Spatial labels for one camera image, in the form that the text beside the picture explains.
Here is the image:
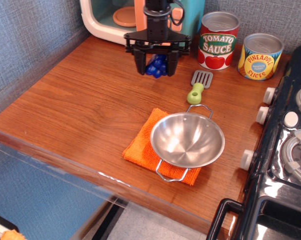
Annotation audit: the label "toy microwave oven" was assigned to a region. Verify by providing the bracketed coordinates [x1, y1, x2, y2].
[80, 0, 205, 45]

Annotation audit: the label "orange microfibre cloth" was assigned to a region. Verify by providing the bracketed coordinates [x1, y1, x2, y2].
[122, 108, 201, 186]

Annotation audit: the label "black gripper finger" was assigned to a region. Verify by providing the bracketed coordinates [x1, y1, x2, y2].
[167, 50, 179, 77]
[133, 48, 146, 75]

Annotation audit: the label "steel two-handled bowl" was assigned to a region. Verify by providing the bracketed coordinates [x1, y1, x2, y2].
[150, 104, 226, 182]

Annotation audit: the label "green handled toy spatula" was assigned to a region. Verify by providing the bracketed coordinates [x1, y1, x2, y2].
[186, 70, 213, 105]

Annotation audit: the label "black toy stove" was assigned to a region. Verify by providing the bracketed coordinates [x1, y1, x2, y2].
[207, 45, 301, 240]

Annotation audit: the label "clear acrylic barrier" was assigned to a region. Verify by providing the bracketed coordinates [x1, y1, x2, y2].
[0, 131, 208, 240]

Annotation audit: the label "pineapple slices can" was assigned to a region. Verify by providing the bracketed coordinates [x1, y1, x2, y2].
[237, 33, 284, 81]

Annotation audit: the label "blue toy blueberries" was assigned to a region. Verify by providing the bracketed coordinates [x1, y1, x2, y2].
[145, 54, 168, 79]

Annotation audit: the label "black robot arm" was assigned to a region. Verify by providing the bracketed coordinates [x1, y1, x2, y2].
[124, 0, 192, 76]

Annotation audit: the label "orange black object corner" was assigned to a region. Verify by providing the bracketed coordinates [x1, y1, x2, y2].
[0, 216, 26, 240]

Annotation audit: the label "tomato sauce can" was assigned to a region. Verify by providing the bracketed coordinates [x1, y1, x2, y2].
[197, 11, 240, 70]

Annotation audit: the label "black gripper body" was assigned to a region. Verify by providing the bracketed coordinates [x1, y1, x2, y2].
[124, 9, 191, 57]

